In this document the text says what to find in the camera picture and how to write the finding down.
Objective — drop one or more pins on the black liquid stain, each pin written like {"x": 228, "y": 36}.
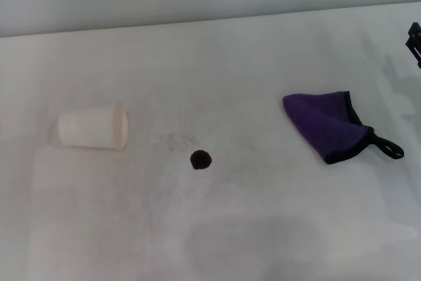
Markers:
{"x": 201, "y": 160}

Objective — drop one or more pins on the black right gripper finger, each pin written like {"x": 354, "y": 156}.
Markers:
{"x": 415, "y": 44}

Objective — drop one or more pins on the purple rag with black trim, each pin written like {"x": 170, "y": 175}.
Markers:
{"x": 322, "y": 119}

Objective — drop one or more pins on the white paper cup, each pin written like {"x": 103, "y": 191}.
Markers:
{"x": 89, "y": 126}

